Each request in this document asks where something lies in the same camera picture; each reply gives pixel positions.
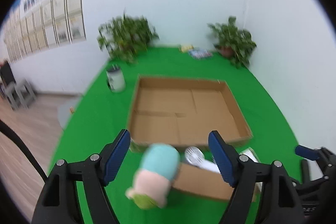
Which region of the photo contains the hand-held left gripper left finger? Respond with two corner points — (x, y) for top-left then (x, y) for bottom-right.
(31, 129), (131, 224)

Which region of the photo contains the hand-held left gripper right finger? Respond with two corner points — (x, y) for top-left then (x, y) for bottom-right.
(208, 131), (306, 224)

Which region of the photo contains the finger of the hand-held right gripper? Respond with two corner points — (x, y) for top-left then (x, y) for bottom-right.
(301, 159), (311, 181)
(295, 145), (335, 178)

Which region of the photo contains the white handheld fan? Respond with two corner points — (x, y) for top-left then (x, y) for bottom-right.
(184, 146), (206, 165)

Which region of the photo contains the blue pink green plush toy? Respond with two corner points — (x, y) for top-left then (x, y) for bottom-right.
(125, 143), (181, 210)

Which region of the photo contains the large shallow cardboard box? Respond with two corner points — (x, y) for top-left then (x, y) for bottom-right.
(127, 76), (254, 152)

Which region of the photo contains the white flat rounded device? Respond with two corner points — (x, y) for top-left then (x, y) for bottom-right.
(196, 160), (221, 174)

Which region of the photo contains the small brown cardboard box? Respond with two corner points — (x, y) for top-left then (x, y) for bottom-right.
(172, 162), (258, 202)

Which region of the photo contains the green tablecloth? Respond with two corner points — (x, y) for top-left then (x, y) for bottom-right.
(47, 47), (307, 224)

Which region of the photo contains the grey round stool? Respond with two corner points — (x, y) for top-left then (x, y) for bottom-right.
(57, 101), (80, 130)

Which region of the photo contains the white cylindrical bin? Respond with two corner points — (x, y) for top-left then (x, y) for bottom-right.
(106, 65), (126, 93)

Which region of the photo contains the blue snack packet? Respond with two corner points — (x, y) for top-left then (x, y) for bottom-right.
(188, 48), (213, 59)

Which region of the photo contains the grey chair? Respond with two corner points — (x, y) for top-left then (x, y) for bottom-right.
(5, 79), (37, 110)

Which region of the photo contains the bushy potted plant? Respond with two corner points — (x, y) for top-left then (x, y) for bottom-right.
(98, 13), (159, 64)

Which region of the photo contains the potted plant in brown pot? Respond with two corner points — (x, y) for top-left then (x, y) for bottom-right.
(207, 17), (257, 68)

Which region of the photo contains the black chair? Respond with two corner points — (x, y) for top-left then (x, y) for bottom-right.
(0, 60), (15, 88)

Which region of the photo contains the black strap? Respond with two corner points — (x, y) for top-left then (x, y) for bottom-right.
(0, 120), (48, 184)

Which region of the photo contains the row of large wall posters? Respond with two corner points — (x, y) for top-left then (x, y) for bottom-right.
(4, 0), (87, 64)

